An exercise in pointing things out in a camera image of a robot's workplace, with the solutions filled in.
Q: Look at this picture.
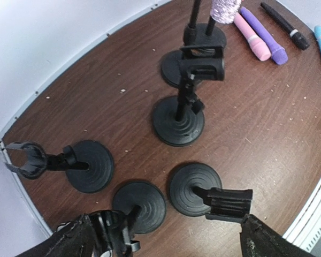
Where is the black stand of blue microphone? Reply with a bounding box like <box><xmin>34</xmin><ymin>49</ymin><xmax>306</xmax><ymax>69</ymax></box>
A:
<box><xmin>89</xmin><ymin>180</ymin><xmax>166</xmax><ymax>256</ymax></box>

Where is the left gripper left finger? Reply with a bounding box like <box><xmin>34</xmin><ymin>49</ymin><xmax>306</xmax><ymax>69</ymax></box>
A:
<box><xmin>19</xmin><ymin>214</ymin><xmax>102</xmax><ymax>256</ymax></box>

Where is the black stand of orange-ring microphone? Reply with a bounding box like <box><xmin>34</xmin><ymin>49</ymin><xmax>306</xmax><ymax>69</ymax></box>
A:
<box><xmin>193</xmin><ymin>17</ymin><xmax>227</xmax><ymax>48</ymax></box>

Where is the black stand of purple microphone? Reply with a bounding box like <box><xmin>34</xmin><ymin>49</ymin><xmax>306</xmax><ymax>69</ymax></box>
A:
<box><xmin>152</xmin><ymin>45</ymin><xmax>225</xmax><ymax>147</ymax></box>

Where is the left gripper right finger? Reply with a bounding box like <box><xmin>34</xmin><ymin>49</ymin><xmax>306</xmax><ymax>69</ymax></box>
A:
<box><xmin>240</xmin><ymin>214</ymin><xmax>308</xmax><ymax>256</ymax></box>

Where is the black stand of pink microphone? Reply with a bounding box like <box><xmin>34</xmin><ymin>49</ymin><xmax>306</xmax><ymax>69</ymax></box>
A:
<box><xmin>5</xmin><ymin>140</ymin><xmax>114</xmax><ymax>193</ymax></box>

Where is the black microphone with white band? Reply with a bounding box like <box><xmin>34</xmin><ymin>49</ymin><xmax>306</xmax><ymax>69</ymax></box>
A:
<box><xmin>261</xmin><ymin>2</ymin><xmax>310</xmax><ymax>50</ymax></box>

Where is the front aluminium rail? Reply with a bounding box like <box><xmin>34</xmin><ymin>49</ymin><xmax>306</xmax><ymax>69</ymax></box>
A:
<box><xmin>283</xmin><ymin>178</ymin><xmax>321</xmax><ymax>252</ymax></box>

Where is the purple microphone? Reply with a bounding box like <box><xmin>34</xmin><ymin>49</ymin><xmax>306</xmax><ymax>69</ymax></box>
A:
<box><xmin>240</xmin><ymin>7</ymin><xmax>288</xmax><ymax>65</ymax></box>

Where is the rhinestone silver microphone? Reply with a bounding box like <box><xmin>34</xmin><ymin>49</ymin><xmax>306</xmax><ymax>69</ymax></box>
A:
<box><xmin>210</xmin><ymin>0</ymin><xmax>242</xmax><ymax>24</ymax></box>

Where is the pink microphone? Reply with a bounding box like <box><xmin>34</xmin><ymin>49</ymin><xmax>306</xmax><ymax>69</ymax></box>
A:
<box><xmin>234</xmin><ymin>13</ymin><xmax>271</xmax><ymax>61</ymax></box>

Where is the black stand of rhinestone microphone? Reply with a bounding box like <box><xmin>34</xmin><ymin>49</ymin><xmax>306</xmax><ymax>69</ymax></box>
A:
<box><xmin>160</xmin><ymin>0</ymin><xmax>201</xmax><ymax>88</ymax></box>

